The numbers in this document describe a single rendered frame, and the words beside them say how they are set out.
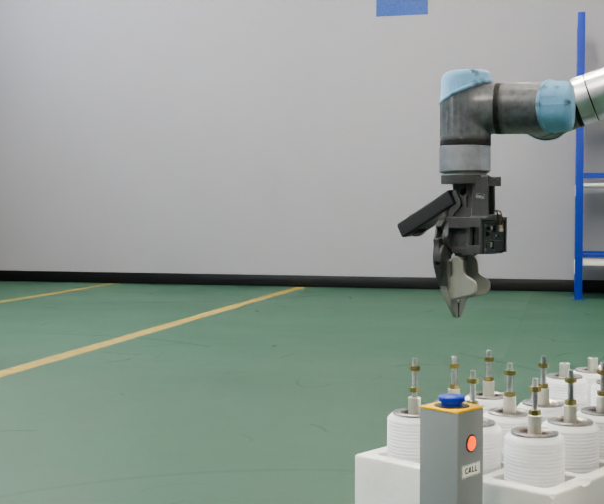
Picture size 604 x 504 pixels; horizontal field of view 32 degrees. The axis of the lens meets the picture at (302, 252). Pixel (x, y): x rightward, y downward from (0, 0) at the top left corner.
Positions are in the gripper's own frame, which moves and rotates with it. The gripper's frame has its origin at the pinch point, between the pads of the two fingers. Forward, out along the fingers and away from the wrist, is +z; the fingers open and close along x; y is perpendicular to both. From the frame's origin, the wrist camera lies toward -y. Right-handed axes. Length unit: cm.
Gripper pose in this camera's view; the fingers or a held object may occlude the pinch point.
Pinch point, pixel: (452, 308)
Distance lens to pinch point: 159.0
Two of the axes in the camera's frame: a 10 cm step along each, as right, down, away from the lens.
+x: 6.8, -0.3, 7.4
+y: 7.4, 0.2, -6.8
